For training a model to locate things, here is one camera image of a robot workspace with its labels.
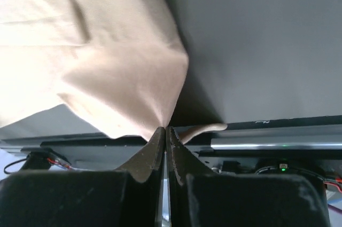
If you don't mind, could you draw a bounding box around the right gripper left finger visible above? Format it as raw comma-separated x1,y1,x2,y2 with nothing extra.
1,127,165,226

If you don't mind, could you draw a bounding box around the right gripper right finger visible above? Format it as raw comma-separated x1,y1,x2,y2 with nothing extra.
166,128,330,226

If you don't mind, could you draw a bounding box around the beige t shirt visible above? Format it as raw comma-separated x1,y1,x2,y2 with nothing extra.
0,0,228,144

